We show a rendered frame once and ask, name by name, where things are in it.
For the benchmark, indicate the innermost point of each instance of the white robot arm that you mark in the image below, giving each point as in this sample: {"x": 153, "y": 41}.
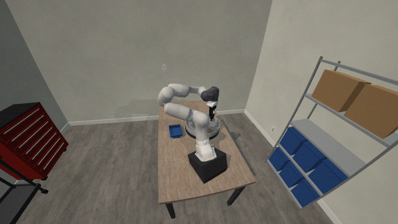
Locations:
{"x": 204, "y": 149}

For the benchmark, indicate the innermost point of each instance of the blue crate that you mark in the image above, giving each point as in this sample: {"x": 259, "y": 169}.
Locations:
{"x": 174, "y": 131}

